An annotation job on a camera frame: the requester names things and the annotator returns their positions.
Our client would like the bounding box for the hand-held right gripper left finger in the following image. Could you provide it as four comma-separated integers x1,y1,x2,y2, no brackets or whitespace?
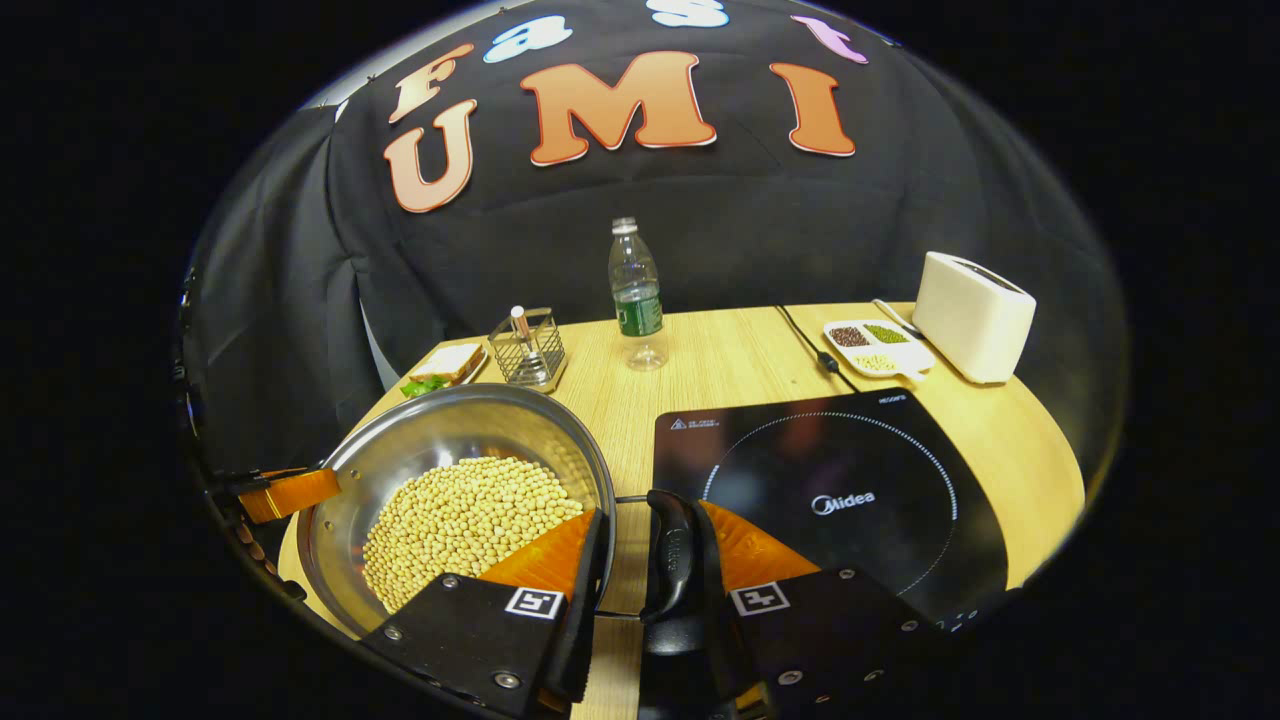
358,506,613,720

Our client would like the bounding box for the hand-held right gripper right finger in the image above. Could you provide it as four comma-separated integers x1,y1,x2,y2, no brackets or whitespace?
690,498,953,720

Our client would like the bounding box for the steel pot with black handles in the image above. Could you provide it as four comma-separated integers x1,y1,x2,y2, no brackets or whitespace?
297,383,703,641

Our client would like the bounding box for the black induction cooktop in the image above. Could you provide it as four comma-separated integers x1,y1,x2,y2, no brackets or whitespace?
652,388,1011,633

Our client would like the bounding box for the pile of soybeans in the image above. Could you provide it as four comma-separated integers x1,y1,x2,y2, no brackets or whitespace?
362,456,586,613

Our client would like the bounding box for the sandwich with lettuce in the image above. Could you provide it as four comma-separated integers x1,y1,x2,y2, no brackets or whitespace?
400,342,487,398

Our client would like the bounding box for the small sandwich plate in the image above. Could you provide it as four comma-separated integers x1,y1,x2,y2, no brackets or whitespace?
405,350,491,396

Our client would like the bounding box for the clear plastic water bottle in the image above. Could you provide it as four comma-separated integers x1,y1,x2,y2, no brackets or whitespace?
608,217,669,372

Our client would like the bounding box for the white divided bean dish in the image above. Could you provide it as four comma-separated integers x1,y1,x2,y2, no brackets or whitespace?
823,319,937,380

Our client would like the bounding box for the black backdrop cloth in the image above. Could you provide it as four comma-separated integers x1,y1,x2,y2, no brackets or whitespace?
180,0,1131,481

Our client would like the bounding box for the white toaster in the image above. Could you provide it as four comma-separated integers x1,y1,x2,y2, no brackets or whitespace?
912,251,1038,385

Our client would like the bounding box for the wire mesh utensil basket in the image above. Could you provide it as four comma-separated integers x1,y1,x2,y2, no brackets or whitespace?
488,308,568,393

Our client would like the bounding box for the black power cable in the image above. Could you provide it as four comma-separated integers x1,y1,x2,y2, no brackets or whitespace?
775,305,861,393

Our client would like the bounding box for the white power cord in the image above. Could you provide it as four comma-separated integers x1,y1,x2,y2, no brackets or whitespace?
872,297,923,339

